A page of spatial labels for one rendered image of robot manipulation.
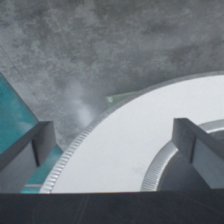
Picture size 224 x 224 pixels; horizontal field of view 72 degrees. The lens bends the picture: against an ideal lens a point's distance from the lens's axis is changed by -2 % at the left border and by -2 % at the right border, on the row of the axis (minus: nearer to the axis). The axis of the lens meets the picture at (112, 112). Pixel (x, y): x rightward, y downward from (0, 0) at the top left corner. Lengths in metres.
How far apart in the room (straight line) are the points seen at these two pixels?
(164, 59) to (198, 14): 0.25
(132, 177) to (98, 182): 0.10
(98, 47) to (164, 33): 0.35
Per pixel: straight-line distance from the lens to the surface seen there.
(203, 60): 1.03
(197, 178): 0.80
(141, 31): 0.90
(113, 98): 1.07
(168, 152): 0.50
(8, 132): 1.77
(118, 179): 0.48
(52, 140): 0.17
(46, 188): 0.56
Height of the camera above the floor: 0.87
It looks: 48 degrees down
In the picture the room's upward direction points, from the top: 171 degrees counter-clockwise
